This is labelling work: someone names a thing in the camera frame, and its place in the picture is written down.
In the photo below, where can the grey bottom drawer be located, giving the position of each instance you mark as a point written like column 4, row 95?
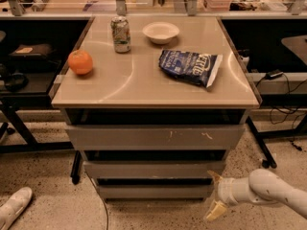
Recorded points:
column 152, row 192

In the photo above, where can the green white soda can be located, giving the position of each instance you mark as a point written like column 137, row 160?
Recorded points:
column 120, row 34

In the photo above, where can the white bowl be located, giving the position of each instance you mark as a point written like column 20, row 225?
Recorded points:
column 160, row 32

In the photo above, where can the grey top drawer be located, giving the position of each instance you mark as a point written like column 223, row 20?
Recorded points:
column 155, row 137

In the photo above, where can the black left desk frame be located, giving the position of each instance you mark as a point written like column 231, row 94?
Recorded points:
column 31, row 144

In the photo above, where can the grey drawer cabinet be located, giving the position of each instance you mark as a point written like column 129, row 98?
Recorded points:
column 131, row 89

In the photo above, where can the blue chip bag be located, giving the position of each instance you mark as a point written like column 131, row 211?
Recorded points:
column 195, row 68

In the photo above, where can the black table leg frame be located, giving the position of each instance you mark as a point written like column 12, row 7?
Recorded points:
column 269, row 161

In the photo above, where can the orange fruit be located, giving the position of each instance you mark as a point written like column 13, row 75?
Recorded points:
column 80, row 62

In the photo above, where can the grey middle drawer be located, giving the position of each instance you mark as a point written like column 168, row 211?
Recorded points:
column 151, row 170

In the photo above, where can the black headphones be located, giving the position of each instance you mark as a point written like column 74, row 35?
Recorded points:
column 15, row 82

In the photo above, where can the grey drawer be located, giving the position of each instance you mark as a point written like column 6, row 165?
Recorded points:
column 155, row 137
column 151, row 170
column 152, row 192

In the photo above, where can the black box on shelf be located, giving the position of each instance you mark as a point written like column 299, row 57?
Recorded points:
column 32, row 52

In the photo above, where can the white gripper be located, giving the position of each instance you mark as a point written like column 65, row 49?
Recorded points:
column 225, row 191

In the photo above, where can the white shoe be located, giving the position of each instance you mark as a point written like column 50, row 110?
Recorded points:
column 13, row 208

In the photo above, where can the black power adapter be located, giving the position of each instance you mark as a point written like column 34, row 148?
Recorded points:
column 273, row 74

